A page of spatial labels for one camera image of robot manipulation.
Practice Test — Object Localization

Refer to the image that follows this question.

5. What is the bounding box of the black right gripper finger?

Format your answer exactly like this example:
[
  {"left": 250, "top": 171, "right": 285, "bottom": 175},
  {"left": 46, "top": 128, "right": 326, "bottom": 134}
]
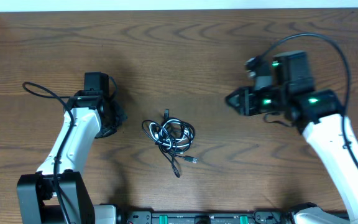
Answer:
[
  {"left": 225, "top": 87, "right": 244, "bottom": 103},
  {"left": 226, "top": 99, "right": 244, "bottom": 116}
]

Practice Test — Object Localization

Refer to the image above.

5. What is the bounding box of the white USB cable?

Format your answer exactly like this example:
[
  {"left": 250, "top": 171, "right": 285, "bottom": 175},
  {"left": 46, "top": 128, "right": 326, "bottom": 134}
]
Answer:
[{"left": 149, "top": 118, "right": 191, "bottom": 149}]

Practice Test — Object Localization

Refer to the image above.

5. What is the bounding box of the black USB cable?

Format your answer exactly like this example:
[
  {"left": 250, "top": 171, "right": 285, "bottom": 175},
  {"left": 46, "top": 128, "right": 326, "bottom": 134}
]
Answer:
[{"left": 140, "top": 108, "right": 198, "bottom": 179}]

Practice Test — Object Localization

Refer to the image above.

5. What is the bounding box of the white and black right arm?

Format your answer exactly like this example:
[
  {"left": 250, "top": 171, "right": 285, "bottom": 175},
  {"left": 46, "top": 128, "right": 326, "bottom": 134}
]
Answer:
[{"left": 225, "top": 86, "right": 358, "bottom": 223}]

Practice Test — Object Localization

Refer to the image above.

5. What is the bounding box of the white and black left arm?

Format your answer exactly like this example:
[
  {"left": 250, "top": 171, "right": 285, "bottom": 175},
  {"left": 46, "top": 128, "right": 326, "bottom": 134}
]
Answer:
[{"left": 17, "top": 87, "right": 125, "bottom": 223}]

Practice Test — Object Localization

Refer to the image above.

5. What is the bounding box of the black left camera cable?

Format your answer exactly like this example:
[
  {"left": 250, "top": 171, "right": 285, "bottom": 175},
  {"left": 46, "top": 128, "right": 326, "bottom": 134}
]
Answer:
[{"left": 22, "top": 76, "right": 119, "bottom": 224}]

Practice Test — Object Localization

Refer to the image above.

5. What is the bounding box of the black camera cable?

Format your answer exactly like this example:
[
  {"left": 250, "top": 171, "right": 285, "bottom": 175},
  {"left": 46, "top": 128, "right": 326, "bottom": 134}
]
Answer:
[
  {"left": 259, "top": 32, "right": 358, "bottom": 200},
  {"left": 22, "top": 76, "right": 119, "bottom": 224}
]

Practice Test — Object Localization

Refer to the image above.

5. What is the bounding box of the black right camera cable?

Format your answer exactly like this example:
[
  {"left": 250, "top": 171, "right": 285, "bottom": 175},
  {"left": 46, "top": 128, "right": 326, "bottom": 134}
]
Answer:
[{"left": 259, "top": 32, "right": 358, "bottom": 200}]

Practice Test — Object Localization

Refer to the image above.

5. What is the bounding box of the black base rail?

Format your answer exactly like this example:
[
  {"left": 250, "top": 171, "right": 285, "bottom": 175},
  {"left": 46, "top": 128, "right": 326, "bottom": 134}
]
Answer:
[{"left": 91, "top": 203, "right": 352, "bottom": 224}]

